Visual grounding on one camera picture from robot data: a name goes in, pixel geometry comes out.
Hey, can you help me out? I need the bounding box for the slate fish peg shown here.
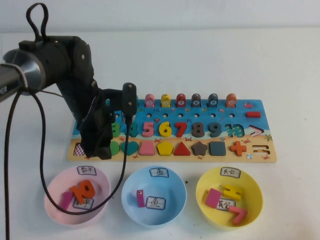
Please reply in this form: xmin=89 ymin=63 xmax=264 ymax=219
xmin=207 ymin=93 xmax=219 ymax=109

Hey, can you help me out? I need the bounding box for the red fish peg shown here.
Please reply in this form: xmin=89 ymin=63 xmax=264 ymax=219
xmin=175 ymin=93 xmax=187 ymax=109

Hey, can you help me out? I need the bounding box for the paper label on pink rim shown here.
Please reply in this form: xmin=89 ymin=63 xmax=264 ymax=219
xmin=76 ymin=165 xmax=98 ymax=177

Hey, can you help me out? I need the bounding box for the paper label inside yellow bowl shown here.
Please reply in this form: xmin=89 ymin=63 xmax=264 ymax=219
xmin=216 ymin=198 xmax=237 ymax=211

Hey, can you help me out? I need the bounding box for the paper label on yellow rim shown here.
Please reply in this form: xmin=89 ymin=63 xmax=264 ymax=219
xmin=219 ymin=166 xmax=242 ymax=179

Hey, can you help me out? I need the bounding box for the blue plastic bowl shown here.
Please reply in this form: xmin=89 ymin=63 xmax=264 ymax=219
xmin=121 ymin=165 xmax=188 ymax=230

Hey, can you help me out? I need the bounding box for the slate wooden number nine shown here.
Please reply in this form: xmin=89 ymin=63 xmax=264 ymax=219
xmin=207 ymin=121 xmax=223 ymax=139

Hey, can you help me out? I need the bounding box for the yellow wooden pentagon piece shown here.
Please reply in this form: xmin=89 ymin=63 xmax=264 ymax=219
xmin=156 ymin=141 xmax=175 ymax=157

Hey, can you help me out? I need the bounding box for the yellow plastic bowl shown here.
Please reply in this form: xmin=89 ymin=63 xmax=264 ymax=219
xmin=195 ymin=166 xmax=264 ymax=231

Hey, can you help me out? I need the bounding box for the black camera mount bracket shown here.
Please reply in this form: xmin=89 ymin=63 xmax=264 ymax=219
xmin=98 ymin=87 xmax=124 ymax=112

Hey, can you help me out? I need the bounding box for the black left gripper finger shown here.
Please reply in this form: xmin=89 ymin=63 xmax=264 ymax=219
xmin=97 ymin=145 xmax=112 ymax=161
xmin=83 ymin=139 xmax=99 ymax=159

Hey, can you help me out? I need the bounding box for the yellow wooden equals piece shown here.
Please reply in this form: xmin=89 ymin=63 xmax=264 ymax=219
xmin=222 ymin=184 xmax=243 ymax=202

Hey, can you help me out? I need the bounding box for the wooden sea print puzzle board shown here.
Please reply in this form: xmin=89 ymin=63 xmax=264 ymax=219
xmin=66 ymin=99 xmax=278 ymax=163

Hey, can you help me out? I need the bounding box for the paper label on blue rim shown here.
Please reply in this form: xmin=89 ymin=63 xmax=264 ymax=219
xmin=149 ymin=167 xmax=170 ymax=178

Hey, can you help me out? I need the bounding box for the orange fish peg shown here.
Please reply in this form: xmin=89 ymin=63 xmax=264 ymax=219
xmin=225 ymin=93 xmax=238 ymax=109

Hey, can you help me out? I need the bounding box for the pink wooden rectangle piece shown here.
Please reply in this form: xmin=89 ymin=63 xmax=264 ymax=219
xmin=204 ymin=188 xmax=222 ymax=209

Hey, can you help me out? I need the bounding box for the teal wooden number four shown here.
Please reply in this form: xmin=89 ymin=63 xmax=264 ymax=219
xmin=124 ymin=122 xmax=139 ymax=139

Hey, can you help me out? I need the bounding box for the teal wooden heart piece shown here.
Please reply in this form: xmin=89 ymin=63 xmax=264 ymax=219
xmin=121 ymin=141 xmax=140 ymax=157

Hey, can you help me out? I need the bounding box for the magenta block in blue bowl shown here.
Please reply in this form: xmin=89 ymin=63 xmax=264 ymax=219
xmin=136 ymin=189 xmax=146 ymax=208

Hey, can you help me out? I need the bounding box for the brown wooden number eight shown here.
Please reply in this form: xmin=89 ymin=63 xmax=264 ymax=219
xmin=191 ymin=121 xmax=206 ymax=139

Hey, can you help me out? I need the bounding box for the black camera cable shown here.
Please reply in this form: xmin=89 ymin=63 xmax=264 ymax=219
xmin=4 ymin=86 xmax=132 ymax=240

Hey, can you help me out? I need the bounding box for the yellow fish peg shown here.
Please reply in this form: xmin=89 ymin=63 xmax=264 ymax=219
xmin=160 ymin=93 xmax=171 ymax=109

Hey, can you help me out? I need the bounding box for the pink wooden number one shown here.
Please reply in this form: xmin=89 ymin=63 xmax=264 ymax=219
xmin=58 ymin=191 xmax=73 ymax=213

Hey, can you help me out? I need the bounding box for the red wooden triangle piece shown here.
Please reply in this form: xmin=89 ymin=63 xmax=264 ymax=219
xmin=173 ymin=141 xmax=192 ymax=157

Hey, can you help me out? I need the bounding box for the slate wooden square piece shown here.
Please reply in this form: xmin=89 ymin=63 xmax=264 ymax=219
xmin=208 ymin=141 xmax=227 ymax=157

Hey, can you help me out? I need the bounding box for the paper label inside blue bowl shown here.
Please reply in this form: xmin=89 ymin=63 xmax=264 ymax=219
xmin=145 ymin=196 xmax=168 ymax=210

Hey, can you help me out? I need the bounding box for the green wooden circle piece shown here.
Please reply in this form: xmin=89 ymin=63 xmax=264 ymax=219
xmin=109 ymin=141 xmax=121 ymax=157

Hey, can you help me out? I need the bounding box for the brown wooden star piece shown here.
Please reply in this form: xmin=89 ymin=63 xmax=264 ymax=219
xmin=191 ymin=141 xmax=209 ymax=157

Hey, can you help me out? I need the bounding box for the paper label inside pink bowl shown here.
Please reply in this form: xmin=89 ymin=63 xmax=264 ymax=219
xmin=72 ymin=197 xmax=95 ymax=210

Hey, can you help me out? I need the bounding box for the yellow wooden number six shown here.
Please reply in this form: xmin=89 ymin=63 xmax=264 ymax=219
xmin=158 ymin=121 xmax=172 ymax=138

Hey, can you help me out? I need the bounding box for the brown fish peg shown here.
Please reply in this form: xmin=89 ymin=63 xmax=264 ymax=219
xmin=191 ymin=93 xmax=202 ymax=109

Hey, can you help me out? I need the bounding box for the pink wooden number five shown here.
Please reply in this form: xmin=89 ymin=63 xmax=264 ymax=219
xmin=141 ymin=121 xmax=155 ymax=138

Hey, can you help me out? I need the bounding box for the orange wooden plus piece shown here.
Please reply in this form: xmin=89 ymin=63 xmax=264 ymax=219
xmin=229 ymin=140 xmax=248 ymax=157

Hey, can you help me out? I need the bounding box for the red wooden number seven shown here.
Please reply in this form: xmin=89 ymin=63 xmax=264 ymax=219
xmin=174 ymin=121 xmax=188 ymax=138

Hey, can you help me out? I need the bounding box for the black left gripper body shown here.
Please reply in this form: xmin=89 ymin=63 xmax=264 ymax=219
xmin=75 ymin=96 xmax=114 ymax=151

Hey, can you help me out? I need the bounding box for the pink wooden greater-than piece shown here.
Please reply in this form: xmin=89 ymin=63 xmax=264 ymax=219
xmin=228 ymin=205 xmax=249 ymax=225

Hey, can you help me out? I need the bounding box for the pink fish peg number five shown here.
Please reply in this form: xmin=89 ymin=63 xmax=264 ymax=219
xmin=144 ymin=93 xmax=155 ymax=109

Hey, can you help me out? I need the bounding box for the pink wooden trapezoid piece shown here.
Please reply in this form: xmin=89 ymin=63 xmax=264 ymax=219
xmin=138 ymin=141 xmax=156 ymax=157

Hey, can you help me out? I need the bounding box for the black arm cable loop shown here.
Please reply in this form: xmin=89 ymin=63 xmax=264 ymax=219
xmin=26 ymin=2 xmax=50 ymax=43

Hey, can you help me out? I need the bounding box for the orange wooden number ten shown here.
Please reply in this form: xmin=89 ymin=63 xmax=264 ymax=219
xmin=70 ymin=179 xmax=96 ymax=200

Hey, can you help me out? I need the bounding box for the green wooden number three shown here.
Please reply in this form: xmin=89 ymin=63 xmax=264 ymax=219
xmin=111 ymin=122 xmax=121 ymax=139

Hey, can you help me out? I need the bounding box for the pink plastic bowl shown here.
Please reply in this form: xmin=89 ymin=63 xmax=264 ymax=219
xmin=43 ymin=166 xmax=111 ymax=229

